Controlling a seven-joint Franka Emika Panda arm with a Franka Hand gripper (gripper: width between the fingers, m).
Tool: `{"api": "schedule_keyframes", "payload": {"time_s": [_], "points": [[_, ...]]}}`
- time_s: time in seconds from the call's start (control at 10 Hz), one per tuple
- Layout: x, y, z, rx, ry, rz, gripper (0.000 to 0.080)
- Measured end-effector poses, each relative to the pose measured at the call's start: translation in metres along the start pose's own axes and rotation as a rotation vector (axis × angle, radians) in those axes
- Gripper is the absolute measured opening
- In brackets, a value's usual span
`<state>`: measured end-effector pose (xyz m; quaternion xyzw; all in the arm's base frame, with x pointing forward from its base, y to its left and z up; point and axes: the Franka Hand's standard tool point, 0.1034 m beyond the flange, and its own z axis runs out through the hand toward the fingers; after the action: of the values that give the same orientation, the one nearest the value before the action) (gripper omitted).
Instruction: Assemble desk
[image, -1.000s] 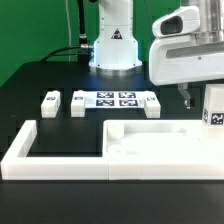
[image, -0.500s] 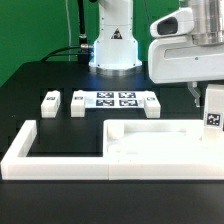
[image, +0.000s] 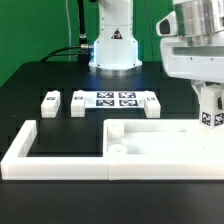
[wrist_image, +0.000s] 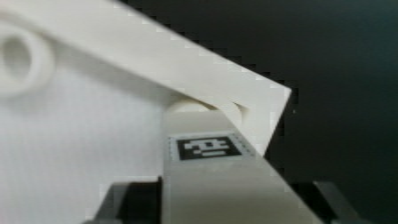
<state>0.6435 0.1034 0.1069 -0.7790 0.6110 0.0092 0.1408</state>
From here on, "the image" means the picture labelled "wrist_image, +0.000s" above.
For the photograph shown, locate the white leg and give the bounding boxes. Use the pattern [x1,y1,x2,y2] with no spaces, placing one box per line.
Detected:
[161,100,321,224]

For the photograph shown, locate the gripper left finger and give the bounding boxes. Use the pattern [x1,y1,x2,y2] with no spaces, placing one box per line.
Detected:
[81,177,163,224]

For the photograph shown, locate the white desk top tray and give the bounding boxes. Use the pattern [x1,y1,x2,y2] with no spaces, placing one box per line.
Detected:
[0,0,291,224]

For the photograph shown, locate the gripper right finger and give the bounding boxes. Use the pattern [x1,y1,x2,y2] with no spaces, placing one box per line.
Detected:
[289,181,371,224]

